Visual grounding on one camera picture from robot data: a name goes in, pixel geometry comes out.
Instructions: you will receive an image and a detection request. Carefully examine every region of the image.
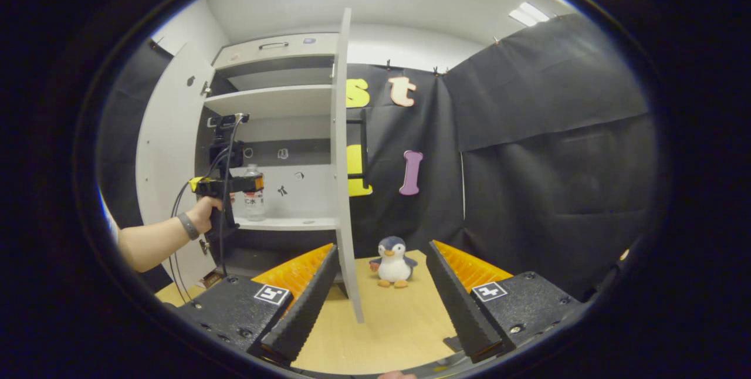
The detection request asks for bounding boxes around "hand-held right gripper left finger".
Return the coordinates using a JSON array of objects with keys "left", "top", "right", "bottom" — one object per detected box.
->
[{"left": 176, "top": 242, "right": 341, "bottom": 363}]

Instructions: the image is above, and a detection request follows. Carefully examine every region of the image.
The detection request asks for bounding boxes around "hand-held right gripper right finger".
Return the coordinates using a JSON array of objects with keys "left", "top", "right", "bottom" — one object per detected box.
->
[{"left": 425, "top": 241, "right": 593, "bottom": 363}]

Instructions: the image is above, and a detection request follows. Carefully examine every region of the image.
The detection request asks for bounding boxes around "clear plastic bottle red label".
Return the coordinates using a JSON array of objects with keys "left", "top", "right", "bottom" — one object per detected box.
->
[{"left": 242, "top": 164, "right": 266, "bottom": 222}]

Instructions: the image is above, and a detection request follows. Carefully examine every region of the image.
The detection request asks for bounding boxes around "grey cabinet door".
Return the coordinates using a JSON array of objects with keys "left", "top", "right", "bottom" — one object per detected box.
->
[
  {"left": 329, "top": 8, "right": 371, "bottom": 324},
  {"left": 135, "top": 43, "right": 219, "bottom": 292}
]

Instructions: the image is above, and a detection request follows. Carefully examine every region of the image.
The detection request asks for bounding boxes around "grey open cabinet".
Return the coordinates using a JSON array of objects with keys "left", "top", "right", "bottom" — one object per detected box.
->
[{"left": 197, "top": 33, "right": 353, "bottom": 285}]

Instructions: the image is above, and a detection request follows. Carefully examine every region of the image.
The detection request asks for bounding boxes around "grey cabinet drawer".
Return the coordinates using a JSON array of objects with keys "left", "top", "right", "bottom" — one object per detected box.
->
[{"left": 212, "top": 33, "right": 340, "bottom": 70}]

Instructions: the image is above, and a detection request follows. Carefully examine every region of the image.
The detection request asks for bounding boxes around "grey wristband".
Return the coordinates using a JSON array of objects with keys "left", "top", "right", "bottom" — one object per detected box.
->
[{"left": 177, "top": 212, "right": 201, "bottom": 242}]

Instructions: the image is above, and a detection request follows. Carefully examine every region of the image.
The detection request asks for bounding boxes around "penguin plush toy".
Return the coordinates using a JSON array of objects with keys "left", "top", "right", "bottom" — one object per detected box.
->
[{"left": 368, "top": 236, "right": 418, "bottom": 289}]

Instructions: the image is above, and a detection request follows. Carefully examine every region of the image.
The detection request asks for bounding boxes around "person's white blue clothing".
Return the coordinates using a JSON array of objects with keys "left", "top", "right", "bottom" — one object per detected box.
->
[{"left": 99, "top": 191, "right": 121, "bottom": 246}]

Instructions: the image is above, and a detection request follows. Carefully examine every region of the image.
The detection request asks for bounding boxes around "black backdrop cloth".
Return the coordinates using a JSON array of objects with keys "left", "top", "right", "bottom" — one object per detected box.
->
[{"left": 97, "top": 12, "right": 661, "bottom": 303}]

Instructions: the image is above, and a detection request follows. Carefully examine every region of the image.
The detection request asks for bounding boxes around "small ceiling light panel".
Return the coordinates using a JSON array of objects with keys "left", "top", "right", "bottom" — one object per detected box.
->
[{"left": 509, "top": 2, "right": 551, "bottom": 28}]

